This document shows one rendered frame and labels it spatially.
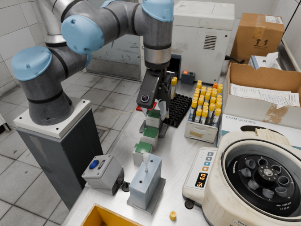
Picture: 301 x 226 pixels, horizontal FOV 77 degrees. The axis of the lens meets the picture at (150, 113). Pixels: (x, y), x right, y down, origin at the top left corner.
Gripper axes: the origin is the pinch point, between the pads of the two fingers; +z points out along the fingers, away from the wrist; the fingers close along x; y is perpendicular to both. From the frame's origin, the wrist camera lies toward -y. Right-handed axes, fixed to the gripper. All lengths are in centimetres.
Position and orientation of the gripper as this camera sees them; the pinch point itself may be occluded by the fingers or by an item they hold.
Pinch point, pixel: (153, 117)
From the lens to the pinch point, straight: 64.7
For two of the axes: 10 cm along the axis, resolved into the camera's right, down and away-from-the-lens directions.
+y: 3.2, -6.2, 7.2
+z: 0.0, 7.6, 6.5
